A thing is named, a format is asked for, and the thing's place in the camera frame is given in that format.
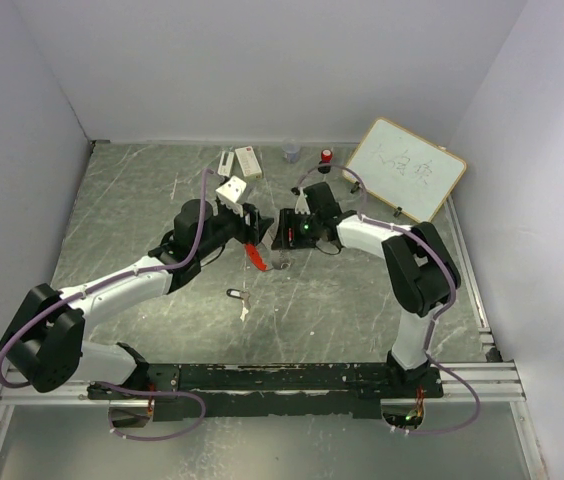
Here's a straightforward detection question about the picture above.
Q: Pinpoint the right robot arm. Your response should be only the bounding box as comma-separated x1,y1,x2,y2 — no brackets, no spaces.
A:
271,182,461,398

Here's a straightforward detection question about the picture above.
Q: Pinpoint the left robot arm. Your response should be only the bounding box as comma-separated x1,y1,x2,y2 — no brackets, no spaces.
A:
0,199,274,399

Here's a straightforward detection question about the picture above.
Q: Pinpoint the small whiteboard wood frame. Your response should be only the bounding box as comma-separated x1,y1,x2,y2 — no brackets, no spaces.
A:
342,117,467,222

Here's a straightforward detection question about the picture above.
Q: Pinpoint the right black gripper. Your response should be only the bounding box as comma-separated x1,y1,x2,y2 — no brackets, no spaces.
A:
272,208,321,250

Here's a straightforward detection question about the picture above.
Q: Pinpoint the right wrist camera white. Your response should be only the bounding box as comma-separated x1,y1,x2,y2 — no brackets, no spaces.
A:
291,187,311,215

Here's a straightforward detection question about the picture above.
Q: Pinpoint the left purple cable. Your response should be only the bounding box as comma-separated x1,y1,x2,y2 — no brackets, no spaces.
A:
0,168,216,441

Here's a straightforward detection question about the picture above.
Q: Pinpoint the clear paperclip jar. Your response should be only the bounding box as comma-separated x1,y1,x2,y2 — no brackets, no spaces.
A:
282,139,301,164

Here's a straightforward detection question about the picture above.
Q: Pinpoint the white staples box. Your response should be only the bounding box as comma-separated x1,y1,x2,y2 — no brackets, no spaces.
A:
235,146,263,181

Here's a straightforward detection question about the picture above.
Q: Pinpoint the red black stamp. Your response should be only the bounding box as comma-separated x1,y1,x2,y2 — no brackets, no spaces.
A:
318,149,333,174

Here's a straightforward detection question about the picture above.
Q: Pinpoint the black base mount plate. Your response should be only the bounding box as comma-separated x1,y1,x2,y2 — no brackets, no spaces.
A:
86,362,446,422

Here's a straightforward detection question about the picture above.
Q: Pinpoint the red handle keyring chain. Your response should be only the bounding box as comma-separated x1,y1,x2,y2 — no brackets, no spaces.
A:
243,242,294,274

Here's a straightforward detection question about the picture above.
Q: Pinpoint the white stapler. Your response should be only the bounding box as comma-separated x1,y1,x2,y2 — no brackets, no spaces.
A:
217,151,234,177

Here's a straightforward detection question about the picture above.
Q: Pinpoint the black key tag with key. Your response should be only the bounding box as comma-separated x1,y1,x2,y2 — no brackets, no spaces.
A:
226,288,250,310

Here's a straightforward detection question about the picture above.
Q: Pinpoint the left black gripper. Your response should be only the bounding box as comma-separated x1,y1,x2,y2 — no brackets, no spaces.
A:
196,202,275,260

